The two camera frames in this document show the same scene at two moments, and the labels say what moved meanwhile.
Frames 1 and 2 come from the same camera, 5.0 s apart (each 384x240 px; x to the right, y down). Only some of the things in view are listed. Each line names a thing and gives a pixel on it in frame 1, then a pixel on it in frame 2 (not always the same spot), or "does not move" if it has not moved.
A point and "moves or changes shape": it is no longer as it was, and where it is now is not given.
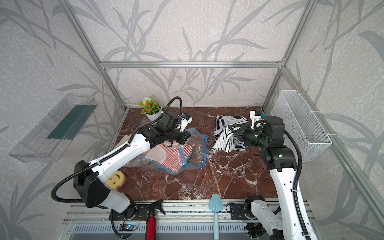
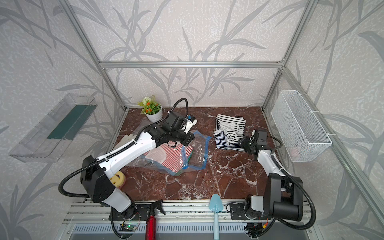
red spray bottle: x=150 y=232 does not move
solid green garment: x=186 y=168 does not move
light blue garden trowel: x=216 y=205 does not move
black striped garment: x=227 y=133 moves or changes shape
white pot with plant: x=150 y=107 does not move
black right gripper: x=244 y=128 -> x=243 y=140
